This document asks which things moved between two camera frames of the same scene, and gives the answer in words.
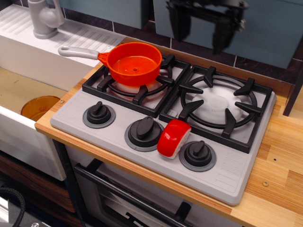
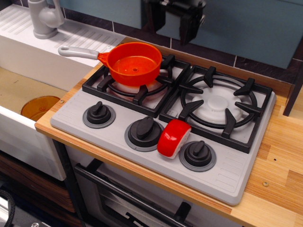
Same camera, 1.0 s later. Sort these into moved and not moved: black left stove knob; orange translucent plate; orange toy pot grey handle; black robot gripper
Moved: black robot gripper
Not moved: orange toy pot grey handle; orange translucent plate; black left stove knob
